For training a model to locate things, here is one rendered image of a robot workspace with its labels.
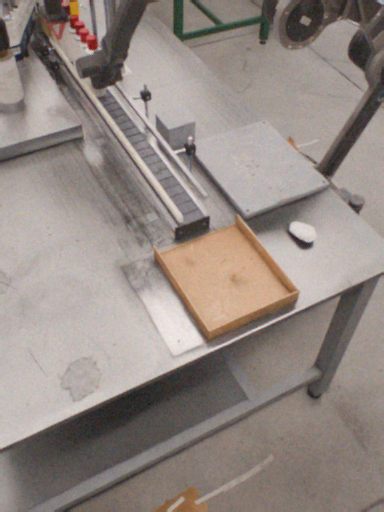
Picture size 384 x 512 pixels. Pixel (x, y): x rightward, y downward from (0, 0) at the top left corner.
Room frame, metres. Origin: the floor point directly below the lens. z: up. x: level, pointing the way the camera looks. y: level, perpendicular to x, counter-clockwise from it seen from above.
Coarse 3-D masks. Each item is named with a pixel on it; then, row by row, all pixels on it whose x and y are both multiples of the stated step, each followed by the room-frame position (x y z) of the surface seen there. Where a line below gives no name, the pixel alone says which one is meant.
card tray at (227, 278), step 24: (192, 240) 1.00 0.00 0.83; (216, 240) 1.00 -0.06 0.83; (240, 240) 1.00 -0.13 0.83; (168, 264) 0.91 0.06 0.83; (192, 264) 0.91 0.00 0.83; (216, 264) 0.91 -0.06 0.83; (240, 264) 0.92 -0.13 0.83; (264, 264) 0.92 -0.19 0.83; (192, 288) 0.83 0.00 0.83; (216, 288) 0.83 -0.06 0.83; (240, 288) 0.84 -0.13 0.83; (264, 288) 0.84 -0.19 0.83; (288, 288) 0.84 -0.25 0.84; (192, 312) 0.75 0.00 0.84; (216, 312) 0.76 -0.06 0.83; (240, 312) 0.76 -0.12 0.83; (264, 312) 0.76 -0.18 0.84; (216, 336) 0.69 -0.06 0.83
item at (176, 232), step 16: (80, 96) 1.63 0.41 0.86; (96, 112) 1.52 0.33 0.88; (128, 112) 1.52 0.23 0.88; (112, 144) 1.38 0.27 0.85; (128, 160) 1.27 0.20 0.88; (176, 176) 1.21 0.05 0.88; (144, 192) 1.18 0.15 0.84; (160, 208) 1.07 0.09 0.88; (176, 224) 1.01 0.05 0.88; (192, 224) 1.02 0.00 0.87; (208, 224) 1.05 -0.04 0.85
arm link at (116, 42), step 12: (132, 0) 1.29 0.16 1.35; (144, 0) 1.24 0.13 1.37; (156, 0) 1.26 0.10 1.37; (120, 12) 1.34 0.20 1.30; (132, 12) 1.31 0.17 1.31; (120, 24) 1.35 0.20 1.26; (132, 24) 1.35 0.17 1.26; (108, 36) 1.41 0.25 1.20; (120, 36) 1.37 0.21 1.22; (132, 36) 1.40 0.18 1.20; (108, 48) 1.42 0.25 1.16; (120, 48) 1.40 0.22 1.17; (108, 60) 1.42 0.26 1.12
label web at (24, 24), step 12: (24, 0) 1.94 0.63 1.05; (24, 12) 1.90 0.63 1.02; (36, 12) 2.06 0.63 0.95; (12, 24) 1.75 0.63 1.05; (24, 24) 1.88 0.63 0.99; (36, 24) 2.02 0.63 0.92; (12, 36) 1.75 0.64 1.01; (24, 36) 1.84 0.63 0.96; (12, 48) 1.74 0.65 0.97; (24, 48) 1.81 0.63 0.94
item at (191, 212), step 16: (112, 96) 1.61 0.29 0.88; (112, 112) 1.51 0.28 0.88; (128, 128) 1.43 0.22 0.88; (144, 144) 1.35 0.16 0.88; (144, 160) 1.27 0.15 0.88; (160, 160) 1.28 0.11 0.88; (144, 176) 1.20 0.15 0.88; (160, 176) 1.20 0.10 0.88; (176, 192) 1.14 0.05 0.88; (192, 208) 1.07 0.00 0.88
